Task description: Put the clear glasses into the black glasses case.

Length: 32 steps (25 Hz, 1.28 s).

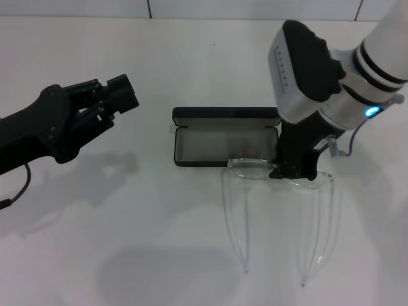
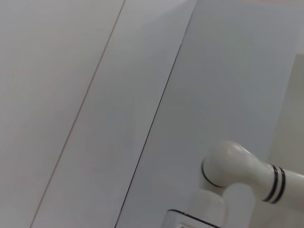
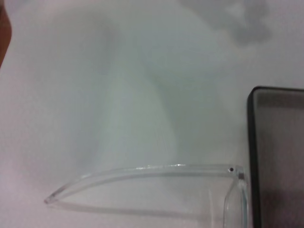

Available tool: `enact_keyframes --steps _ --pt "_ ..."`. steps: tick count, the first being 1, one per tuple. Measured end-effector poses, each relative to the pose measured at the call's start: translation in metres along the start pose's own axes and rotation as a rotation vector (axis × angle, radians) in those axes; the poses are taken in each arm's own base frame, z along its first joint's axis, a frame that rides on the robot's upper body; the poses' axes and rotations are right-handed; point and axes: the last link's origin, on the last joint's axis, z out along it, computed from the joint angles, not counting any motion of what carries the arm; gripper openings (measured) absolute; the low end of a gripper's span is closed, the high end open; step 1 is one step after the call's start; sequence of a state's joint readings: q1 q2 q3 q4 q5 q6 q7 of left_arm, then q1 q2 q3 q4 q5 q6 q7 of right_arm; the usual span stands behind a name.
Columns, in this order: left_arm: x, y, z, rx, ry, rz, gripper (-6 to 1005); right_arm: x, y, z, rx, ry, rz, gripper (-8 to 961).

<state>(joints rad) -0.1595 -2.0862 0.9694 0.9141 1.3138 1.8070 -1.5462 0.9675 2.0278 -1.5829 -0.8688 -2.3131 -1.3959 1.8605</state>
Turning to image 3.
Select black glasses case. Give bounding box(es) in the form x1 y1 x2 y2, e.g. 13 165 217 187
246 86 304 228

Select clear plastic glasses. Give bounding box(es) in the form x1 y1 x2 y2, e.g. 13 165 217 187
44 163 249 228

